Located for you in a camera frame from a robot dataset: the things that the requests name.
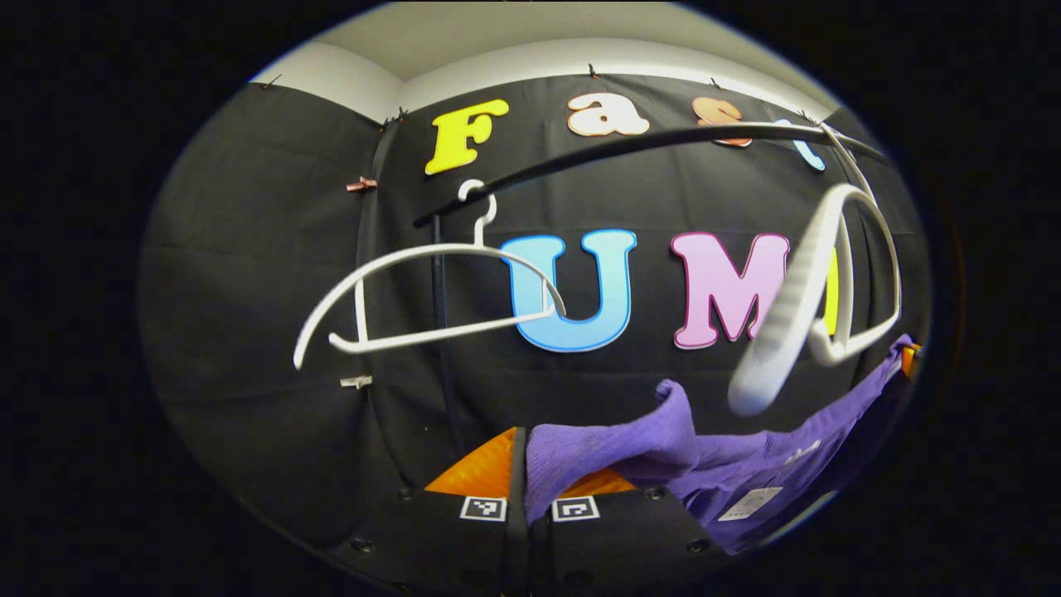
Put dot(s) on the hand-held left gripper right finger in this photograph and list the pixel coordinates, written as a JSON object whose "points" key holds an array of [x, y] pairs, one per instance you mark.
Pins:
{"points": [[630, 539]]}

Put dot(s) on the white plastic hanger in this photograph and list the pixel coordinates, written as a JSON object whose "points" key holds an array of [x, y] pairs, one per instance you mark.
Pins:
{"points": [[787, 315], [361, 311]]}

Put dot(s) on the purple jacket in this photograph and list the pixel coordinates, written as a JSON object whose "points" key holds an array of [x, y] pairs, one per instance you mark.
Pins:
{"points": [[746, 473]]}

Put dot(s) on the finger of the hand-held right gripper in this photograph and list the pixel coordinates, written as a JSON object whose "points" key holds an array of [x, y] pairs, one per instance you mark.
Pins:
{"points": [[909, 361]]}

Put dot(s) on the pink clip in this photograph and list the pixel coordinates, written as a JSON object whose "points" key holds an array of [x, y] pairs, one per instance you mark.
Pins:
{"points": [[361, 183]]}

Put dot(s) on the black backdrop cloth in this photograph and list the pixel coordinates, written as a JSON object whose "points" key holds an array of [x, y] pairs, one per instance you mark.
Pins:
{"points": [[249, 274]]}

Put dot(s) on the black clothes rack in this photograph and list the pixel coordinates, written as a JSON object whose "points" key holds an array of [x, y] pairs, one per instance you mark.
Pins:
{"points": [[597, 153]]}

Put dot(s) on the row of black backdrop clips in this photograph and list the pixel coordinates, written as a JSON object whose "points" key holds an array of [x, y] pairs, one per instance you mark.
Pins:
{"points": [[592, 70]]}

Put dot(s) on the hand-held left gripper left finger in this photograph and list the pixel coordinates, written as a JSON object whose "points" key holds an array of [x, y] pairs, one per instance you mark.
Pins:
{"points": [[448, 543]]}

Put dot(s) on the white clip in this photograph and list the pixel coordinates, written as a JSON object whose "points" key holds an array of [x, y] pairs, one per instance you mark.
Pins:
{"points": [[356, 381]]}

